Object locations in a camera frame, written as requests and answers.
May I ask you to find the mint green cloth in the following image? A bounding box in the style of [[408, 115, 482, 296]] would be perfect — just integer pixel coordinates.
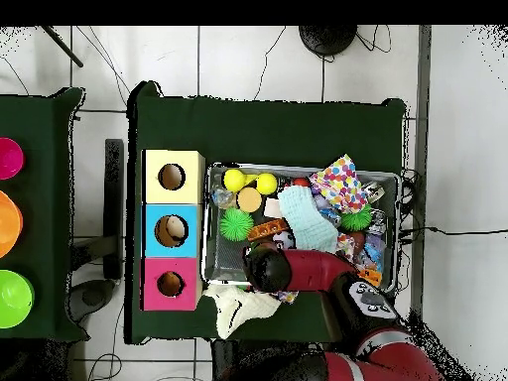
[[277, 185, 340, 254]]

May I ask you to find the colourful polka dot cloth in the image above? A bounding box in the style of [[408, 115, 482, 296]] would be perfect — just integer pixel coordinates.
[[273, 290, 300, 305], [308, 153, 370, 214]]

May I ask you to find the cream knitted cloth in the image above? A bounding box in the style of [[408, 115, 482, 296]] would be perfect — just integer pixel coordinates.
[[201, 283, 282, 340]]

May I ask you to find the shallow mesh bin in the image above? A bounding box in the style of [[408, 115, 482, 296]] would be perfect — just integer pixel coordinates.
[[201, 160, 403, 294]]

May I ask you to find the wooden box with three holes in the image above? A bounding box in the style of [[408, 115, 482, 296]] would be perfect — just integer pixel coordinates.
[[141, 149, 205, 312]]

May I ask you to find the orange round foam disc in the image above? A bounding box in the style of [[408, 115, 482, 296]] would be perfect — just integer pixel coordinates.
[[236, 186, 263, 213]]

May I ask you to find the green spiky ball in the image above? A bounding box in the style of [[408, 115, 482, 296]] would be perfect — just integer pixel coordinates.
[[218, 206, 255, 242]]

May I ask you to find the orange toy brick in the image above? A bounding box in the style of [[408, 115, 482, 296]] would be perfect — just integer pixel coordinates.
[[247, 217, 292, 243], [358, 267, 383, 288]]

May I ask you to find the smooth yellow ball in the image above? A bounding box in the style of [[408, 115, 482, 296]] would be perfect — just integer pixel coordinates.
[[255, 172, 279, 196]]

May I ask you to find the yellow tennis ball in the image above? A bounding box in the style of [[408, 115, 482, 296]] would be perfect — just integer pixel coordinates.
[[222, 169, 247, 193]]

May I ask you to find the dark green tablecloth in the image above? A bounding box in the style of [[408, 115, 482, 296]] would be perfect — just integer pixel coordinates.
[[125, 79, 409, 352]]

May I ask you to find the black upright panel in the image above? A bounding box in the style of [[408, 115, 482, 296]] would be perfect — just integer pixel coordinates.
[[102, 138, 125, 281]]

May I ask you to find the dark grey rounded base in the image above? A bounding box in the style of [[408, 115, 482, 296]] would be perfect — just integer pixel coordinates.
[[64, 278, 117, 323]]

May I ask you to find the black round stand base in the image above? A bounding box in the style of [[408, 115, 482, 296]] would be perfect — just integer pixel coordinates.
[[298, 25, 358, 57]]

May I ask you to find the dark green cloth side table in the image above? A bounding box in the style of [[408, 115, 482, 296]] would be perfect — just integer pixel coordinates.
[[0, 86, 89, 342]]

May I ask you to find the orange plastic bowl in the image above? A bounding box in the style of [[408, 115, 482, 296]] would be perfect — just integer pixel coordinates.
[[0, 190, 24, 259]]

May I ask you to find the pink plastic bowl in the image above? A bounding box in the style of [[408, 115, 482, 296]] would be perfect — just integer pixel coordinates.
[[0, 137, 26, 181]]

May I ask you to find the black pole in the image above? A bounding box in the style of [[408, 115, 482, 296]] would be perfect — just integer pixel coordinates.
[[41, 25, 84, 68]]

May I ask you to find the green plastic bowl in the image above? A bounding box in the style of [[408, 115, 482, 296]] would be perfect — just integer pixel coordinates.
[[0, 269, 36, 329]]

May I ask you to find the black cable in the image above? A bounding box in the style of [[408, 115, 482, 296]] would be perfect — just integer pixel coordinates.
[[400, 225, 508, 237]]

